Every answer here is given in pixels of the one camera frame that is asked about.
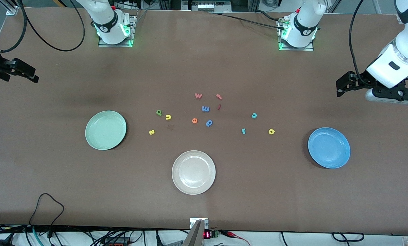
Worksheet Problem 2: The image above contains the blue plate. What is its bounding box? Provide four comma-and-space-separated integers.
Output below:
308, 127, 351, 169

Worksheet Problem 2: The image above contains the light green plate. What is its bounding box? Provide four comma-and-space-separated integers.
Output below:
85, 110, 127, 151

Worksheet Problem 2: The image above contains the grey electronics box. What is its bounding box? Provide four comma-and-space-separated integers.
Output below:
181, 0, 232, 13

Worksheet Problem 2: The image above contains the beige plate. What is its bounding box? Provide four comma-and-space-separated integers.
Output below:
172, 150, 216, 195

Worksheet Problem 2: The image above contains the white tag plate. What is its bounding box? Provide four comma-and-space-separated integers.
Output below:
189, 218, 209, 229

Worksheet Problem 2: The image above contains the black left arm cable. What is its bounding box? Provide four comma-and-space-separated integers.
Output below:
349, 0, 373, 86

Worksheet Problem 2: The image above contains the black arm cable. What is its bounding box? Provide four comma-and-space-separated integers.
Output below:
0, 0, 86, 52
349, 0, 373, 86

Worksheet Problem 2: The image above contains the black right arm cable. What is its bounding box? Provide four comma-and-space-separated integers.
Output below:
0, 0, 86, 52

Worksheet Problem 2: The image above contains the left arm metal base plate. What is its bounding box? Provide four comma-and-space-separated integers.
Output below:
278, 17, 314, 52

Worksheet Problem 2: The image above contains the aluminium frame profile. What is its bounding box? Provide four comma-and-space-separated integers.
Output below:
0, 0, 19, 16

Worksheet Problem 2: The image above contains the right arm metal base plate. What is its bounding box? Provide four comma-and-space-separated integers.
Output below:
98, 14, 136, 47

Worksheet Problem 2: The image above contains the short black base cable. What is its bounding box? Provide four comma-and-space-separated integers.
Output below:
254, 10, 281, 23

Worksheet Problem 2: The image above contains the long black base cable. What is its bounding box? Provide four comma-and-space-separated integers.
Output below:
207, 12, 287, 30

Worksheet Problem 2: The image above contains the black looped table cable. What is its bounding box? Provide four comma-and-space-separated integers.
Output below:
29, 193, 65, 236

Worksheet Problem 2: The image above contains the black coiled cable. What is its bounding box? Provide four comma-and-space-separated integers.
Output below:
332, 232, 365, 242

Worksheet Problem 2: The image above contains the red clip wire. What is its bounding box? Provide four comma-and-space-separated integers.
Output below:
221, 231, 251, 246

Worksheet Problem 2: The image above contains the grey metal camera stand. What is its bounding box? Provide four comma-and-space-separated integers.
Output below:
183, 219, 205, 246

